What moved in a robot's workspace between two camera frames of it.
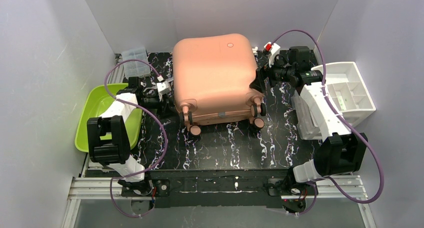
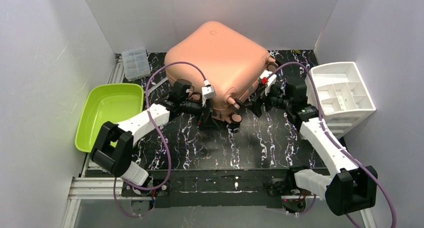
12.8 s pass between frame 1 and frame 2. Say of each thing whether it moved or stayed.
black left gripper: moved
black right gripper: moved
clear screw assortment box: stayed
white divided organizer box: stayed
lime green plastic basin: stayed
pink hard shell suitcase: moved
